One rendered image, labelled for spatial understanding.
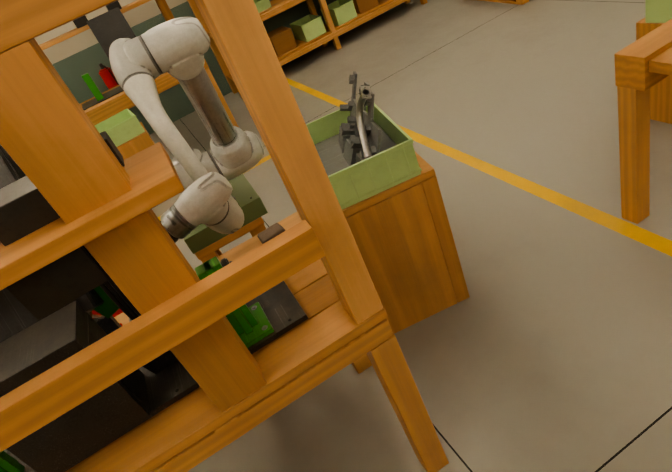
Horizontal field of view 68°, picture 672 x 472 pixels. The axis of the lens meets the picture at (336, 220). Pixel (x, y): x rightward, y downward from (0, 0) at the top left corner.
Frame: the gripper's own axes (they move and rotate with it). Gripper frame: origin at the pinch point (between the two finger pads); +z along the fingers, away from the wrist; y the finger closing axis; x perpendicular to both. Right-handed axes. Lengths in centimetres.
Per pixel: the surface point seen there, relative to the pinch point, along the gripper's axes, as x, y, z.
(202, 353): 34.9, 11.9, -9.6
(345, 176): 8, -61, -73
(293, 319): 41, -16, -27
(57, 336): 7.7, 16.2, 13.9
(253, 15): 0, 48, -71
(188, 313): 28.5, 25.4, -17.4
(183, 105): -322, -478, -28
